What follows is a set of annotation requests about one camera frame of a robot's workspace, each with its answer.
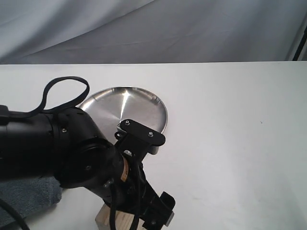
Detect grey backdrop cloth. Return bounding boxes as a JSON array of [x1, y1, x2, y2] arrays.
[[0, 0, 307, 64]]

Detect black backdrop stand pole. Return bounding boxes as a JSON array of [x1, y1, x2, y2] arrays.
[[292, 28, 307, 61]]

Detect light wooden cube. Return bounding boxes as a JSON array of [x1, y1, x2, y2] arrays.
[[94, 203, 175, 230]]

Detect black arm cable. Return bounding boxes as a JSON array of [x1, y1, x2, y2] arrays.
[[7, 76, 91, 120]]

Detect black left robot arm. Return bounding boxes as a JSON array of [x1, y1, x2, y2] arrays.
[[0, 105, 176, 230]]

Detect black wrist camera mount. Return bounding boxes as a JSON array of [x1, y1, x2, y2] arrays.
[[115, 119, 165, 163]]

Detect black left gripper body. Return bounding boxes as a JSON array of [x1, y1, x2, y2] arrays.
[[103, 155, 175, 230]]

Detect grey blue fleece towel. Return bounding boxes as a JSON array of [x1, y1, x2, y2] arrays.
[[0, 177, 62, 218]]

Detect round stainless steel plate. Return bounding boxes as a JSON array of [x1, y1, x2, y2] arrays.
[[79, 86, 168, 144]]

